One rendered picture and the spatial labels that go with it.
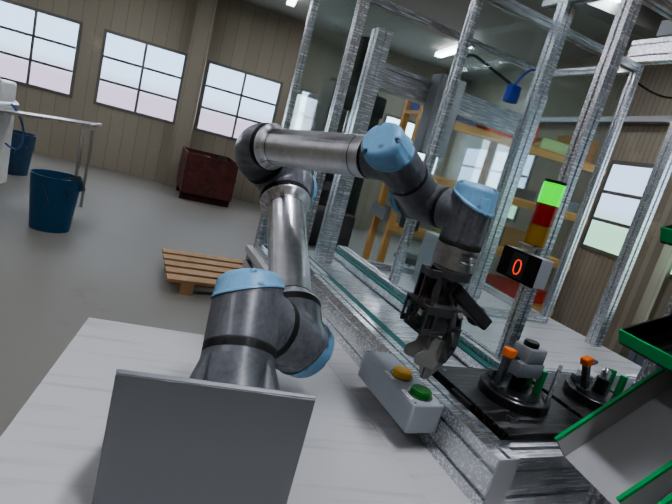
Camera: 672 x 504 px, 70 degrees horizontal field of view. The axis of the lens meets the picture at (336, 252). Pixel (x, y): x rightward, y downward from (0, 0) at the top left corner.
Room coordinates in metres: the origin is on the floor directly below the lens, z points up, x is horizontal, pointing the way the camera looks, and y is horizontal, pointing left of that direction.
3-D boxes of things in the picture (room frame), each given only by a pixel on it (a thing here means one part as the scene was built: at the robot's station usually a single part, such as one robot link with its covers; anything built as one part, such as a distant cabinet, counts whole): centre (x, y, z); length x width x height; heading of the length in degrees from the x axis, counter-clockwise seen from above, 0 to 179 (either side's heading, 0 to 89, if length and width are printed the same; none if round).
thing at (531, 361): (0.92, -0.43, 1.06); 0.08 x 0.04 x 0.07; 116
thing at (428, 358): (0.81, -0.21, 1.04); 0.06 x 0.03 x 0.09; 116
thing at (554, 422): (0.92, -0.42, 0.96); 0.24 x 0.24 x 0.02; 26
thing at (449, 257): (0.83, -0.20, 1.23); 0.08 x 0.08 x 0.05
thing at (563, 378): (1.03, -0.65, 1.01); 0.24 x 0.24 x 0.13; 26
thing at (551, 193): (1.14, -0.45, 1.38); 0.05 x 0.05 x 0.05
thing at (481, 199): (0.83, -0.20, 1.31); 0.09 x 0.08 x 0.11; 47
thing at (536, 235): (1.14, -0.45, 1.28); 0.05 x 0.05 x 0.05
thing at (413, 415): (0.90, -0.19, 0.93); 0.21 x 0.07 x 0.06; 26
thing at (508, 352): (0.90, -0.38, 1.04); 0.04 x 0.02 x 0.08; 116
